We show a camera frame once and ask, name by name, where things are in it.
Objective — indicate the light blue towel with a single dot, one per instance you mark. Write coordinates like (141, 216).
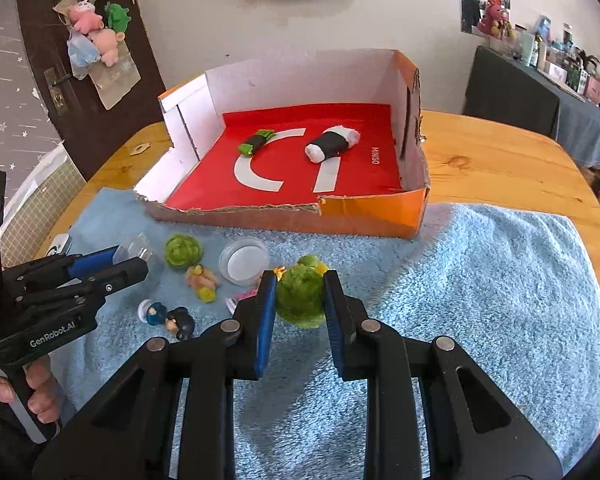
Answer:
(480, 285)

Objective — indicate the pink pig plush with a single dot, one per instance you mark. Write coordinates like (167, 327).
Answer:
(87, 17)

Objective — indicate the row of bottles and boxes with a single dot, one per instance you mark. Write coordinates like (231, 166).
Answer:
(570, 70)

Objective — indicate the pink and yellow figurine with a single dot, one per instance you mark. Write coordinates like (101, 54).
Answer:
(202, 282)

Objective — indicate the white electronic device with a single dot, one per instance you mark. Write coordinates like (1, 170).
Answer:
(60, 246)

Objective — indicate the red paper liner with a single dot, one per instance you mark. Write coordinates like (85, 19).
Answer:
(330, 120)

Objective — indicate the clear round plastic lid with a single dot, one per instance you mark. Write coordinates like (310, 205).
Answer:
(242, 260)

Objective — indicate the person's left hand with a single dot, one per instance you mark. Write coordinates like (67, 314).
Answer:
(40, 392)

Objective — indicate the green felt cabbage toy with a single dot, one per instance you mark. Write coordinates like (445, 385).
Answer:
(182, 251)
(300, 300)

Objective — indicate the green plush toy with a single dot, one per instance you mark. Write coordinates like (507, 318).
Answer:
(117, 16)

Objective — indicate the orange and white cardboard box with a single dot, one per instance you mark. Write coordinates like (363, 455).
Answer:
(370, 215)

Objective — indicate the blue and black figurine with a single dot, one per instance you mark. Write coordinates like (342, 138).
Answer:
(172, 319)

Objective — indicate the white and black sushi toy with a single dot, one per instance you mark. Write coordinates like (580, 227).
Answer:
(330, 142)

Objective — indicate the magenta plush toy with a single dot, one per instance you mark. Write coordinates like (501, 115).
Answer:
(494, 17)

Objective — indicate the small clear plastic cup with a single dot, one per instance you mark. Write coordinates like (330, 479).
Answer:
(137, 249)

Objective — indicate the pale pink plush toy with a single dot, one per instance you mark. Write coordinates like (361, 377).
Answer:
(105, 46)

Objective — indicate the table with dark cloth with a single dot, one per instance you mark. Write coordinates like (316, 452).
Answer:
(510, 95)

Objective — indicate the green and black sushi toy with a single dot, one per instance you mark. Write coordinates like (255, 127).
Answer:
(256, 141)

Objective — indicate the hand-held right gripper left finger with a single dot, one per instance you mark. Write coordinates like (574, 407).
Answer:
(265, 325)

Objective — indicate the dark brown door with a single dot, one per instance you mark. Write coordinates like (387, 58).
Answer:
(125, 125)

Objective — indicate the beige paper pouch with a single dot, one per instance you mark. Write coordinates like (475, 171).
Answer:
(117, 82)

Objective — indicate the blue plastic bag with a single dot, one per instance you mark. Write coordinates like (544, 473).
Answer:
(77, 54)

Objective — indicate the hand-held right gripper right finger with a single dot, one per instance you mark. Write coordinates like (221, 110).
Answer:
(332, 330)

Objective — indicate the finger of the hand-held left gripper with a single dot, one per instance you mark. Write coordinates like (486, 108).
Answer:
(92, 264)
(115, 280)

